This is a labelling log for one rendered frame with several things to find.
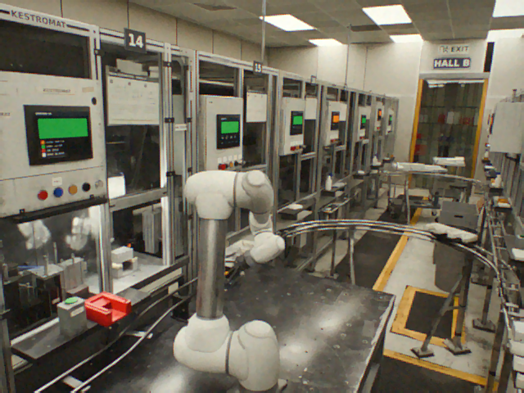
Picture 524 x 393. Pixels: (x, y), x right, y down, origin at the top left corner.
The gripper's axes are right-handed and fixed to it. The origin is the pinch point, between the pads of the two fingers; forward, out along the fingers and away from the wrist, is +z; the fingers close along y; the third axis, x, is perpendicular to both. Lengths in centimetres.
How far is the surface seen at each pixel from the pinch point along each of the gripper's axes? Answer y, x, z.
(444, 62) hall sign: 350, -713, -193
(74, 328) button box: -12, 79, 10
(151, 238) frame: 32.8, 14.5, 27.1
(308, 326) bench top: -41, -17, -29
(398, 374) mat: -91, -117, -27
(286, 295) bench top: -20.5, -38.8, -11.7
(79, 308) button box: -5, 79, 5
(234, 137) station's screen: 78, -23, -25
